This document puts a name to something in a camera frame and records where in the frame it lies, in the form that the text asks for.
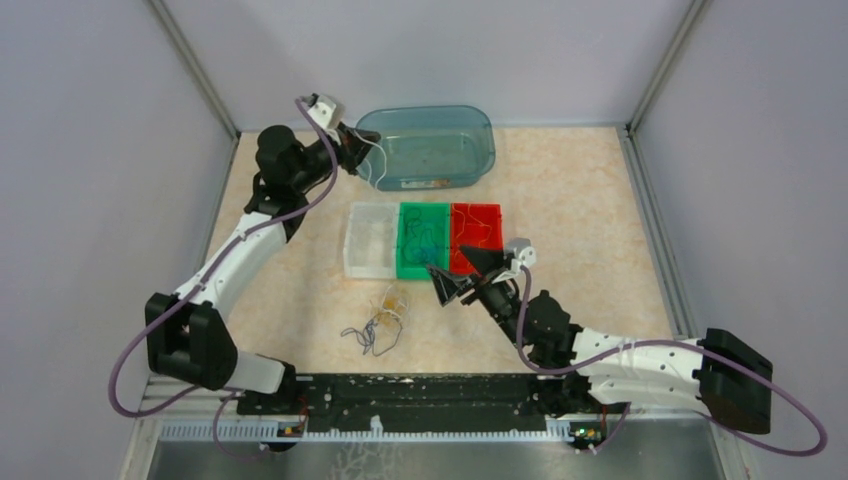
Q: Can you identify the green plastic bin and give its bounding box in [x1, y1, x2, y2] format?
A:
[395, 202, 450, 280]

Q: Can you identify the aluminium frame rail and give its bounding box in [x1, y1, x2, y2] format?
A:
[616, 124, 761, 479]
[145, 0, 241, 267]

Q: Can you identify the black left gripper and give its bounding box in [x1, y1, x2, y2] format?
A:
[291, 120, 380, 192]

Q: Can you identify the red plastic bin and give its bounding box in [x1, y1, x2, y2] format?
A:
[449, 203, 504, 274]

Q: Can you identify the aluminium frame rail right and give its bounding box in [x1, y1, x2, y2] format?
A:
[616, 124, 761, 479]

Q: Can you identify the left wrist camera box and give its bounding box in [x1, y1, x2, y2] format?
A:
[306, 94, 344, 131]

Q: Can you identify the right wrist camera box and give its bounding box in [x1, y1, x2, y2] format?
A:
[498, 238, 538, 281]

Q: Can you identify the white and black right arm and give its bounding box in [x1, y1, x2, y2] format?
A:
[426, 238, 773, 435]

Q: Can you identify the aluminium frame rail left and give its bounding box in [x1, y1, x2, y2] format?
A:
[145, 0, 241, 267]

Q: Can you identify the yellow thin cable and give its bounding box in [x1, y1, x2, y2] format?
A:
[451, 205, 502, 253]

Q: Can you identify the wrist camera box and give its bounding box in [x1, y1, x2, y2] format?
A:
[498, 238, 538, 281]
[306, 94, 344, 131]

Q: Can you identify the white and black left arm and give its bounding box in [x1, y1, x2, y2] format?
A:
[145, 124, 381, 414]

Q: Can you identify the white thin cable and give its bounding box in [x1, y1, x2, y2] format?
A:
[354, 208, 396, 266]
[351, 128, 390, 192]

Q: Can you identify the white plastic bin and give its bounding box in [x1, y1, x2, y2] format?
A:
[343, 202, 400, 280]

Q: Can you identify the cable bundle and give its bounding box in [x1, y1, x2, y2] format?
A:
[368, 284, 412, 333]

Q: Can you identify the teal transparent plastic tub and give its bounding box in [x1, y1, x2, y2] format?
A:
[356, 105, 496, 192]

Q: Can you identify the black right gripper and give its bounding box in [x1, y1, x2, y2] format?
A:
[427, 244, 530, 349]

